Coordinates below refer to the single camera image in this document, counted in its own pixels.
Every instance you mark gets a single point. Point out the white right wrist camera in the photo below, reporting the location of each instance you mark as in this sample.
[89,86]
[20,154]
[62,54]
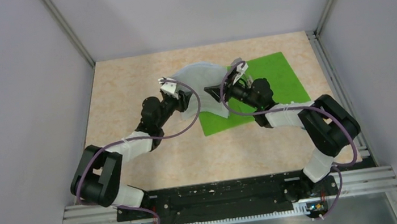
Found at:
[237,70]

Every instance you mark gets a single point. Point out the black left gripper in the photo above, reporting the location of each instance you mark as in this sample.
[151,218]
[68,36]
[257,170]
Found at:
[183,100]

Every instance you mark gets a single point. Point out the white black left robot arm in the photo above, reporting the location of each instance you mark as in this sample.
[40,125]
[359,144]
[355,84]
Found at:
[98,175]

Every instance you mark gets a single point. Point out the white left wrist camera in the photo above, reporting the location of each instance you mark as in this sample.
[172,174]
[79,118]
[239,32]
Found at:
[169,87]

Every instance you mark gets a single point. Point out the white printed paper sheet front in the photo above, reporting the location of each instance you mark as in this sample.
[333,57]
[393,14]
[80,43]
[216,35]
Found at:
[199,76]

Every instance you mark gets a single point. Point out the chrome folder clip mechanism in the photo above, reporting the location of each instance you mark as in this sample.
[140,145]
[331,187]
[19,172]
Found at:
[249,80]

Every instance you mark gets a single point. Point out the aluminium frame rail front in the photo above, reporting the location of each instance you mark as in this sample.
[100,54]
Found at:
[355,183]

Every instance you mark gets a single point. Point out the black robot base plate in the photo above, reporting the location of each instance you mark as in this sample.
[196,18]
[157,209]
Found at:
[231,199]

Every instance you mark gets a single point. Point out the aluminium corner post left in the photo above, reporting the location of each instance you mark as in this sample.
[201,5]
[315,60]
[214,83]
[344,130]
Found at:
[66,29]

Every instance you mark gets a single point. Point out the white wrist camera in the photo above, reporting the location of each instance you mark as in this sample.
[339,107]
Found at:
[169,87]
[237,70]

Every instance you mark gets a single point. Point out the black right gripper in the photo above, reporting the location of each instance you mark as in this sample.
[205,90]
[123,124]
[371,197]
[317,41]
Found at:
[229,86]

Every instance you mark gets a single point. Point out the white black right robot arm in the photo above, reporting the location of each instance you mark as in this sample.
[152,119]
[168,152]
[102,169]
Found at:
[330,127]

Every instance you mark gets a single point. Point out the green plastic clip folder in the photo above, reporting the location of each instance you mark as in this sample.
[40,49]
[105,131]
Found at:
[283,81]

